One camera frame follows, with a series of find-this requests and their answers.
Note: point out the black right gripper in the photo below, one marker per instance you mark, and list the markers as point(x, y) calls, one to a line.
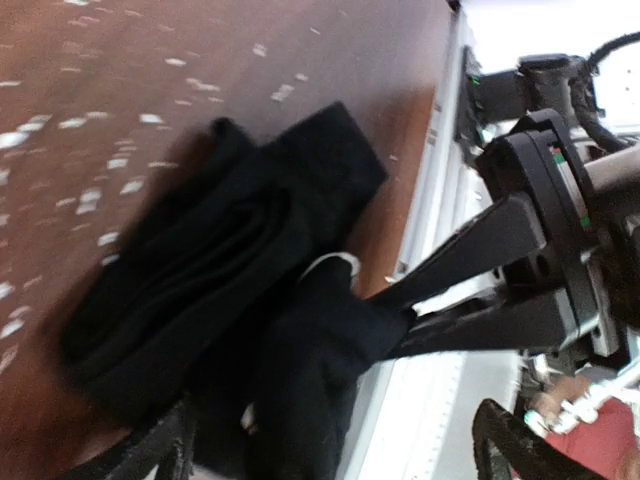
point(576, 226)

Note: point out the black underwear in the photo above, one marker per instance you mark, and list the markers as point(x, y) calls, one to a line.
point(235, 289)

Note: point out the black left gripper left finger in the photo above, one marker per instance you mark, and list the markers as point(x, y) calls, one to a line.
point(161, 448)

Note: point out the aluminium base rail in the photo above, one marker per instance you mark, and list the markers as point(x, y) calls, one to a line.
point(487, 283)

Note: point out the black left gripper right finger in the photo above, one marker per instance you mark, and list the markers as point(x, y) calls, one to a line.
point(503, 443)

